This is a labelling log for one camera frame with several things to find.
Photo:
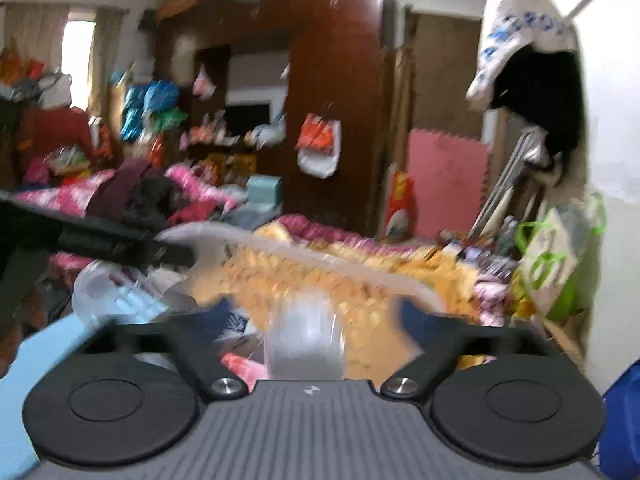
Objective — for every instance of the brown wooden wardrobe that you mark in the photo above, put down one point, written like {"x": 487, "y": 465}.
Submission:
{"x": 330, "y": 85}

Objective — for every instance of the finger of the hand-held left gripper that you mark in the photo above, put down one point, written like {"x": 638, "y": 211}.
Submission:
{"x": 130, "y": 250}

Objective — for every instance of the dark purple clothing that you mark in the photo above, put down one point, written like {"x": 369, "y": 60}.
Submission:
{"x": 120, "y": 185}

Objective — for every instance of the yellow printed blanket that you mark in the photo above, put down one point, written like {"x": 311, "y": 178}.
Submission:
{"x": 450, "y": 270}

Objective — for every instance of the green and white tote bag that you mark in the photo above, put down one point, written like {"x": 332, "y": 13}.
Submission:
{"x": 555, "y": 260}

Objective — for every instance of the clear plastic bag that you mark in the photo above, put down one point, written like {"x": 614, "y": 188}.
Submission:
{"x": 110, "y": 300}

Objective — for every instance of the black hanging garment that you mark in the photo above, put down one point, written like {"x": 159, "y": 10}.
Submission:
{"x": 545, "y": 100}

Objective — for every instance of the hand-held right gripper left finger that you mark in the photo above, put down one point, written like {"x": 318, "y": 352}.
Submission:
{"x": 220, "y": 317}

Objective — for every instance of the white plastic lattice basket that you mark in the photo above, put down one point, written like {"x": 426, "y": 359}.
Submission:
{"x": 300, "y": 255}

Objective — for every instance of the teal box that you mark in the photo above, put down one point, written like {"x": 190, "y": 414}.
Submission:
{"x": 265, "y": 190}

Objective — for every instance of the person's blue jacket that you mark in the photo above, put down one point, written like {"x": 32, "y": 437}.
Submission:
{"x": 622, "y": 420}

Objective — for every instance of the blue plastic bags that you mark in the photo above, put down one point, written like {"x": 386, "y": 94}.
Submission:
{"x": 147, "y": 105}

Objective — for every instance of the orange and white plastic bag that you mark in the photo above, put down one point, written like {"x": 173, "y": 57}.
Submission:
{"x": 317, "y": 145}

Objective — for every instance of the black monitor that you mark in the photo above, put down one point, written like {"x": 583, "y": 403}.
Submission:
{"x": 247, "y": 117}

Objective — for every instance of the window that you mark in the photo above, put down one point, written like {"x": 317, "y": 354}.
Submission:
{"x": 77, "y": 60}

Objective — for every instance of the black clothing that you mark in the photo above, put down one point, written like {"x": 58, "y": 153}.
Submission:
{"x": 155, "y": 200}

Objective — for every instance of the white roll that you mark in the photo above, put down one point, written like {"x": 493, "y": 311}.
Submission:
{"x": 305, "y": 345}

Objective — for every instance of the metal folding rack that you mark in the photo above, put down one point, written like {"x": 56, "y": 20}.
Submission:
{"x": 510, "y": 180}

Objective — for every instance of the beige curtain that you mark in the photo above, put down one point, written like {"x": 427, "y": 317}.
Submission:
{"x": 35, "y": 30}
{"x": 107, "y": 60}

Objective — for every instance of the pink floral blanket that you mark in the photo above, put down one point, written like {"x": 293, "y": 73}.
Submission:
{"x": 60, "y": 195}

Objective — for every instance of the pink foam mat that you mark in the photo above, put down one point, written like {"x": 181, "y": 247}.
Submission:
{"x": 450, "y": 180}

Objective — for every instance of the white hanging bag blue print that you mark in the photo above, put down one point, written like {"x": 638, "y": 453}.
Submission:
{"x": 515, "y": 20}

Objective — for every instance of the red cloth covered cabinet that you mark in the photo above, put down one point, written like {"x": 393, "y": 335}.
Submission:
{"x": 55, "y": 135}

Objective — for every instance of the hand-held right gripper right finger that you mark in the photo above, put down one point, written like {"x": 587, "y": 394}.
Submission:
{"x": 417, "y": 322}

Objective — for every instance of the red and yellow bag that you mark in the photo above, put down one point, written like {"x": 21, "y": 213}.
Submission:
{"x": 400, "y": 205}

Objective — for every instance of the small white hanging bag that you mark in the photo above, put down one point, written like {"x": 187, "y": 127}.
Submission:
{"x": 205, "y": 85}

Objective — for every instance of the brown wooden board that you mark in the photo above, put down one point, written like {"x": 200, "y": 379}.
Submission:
{"x": 445, "y": 70}

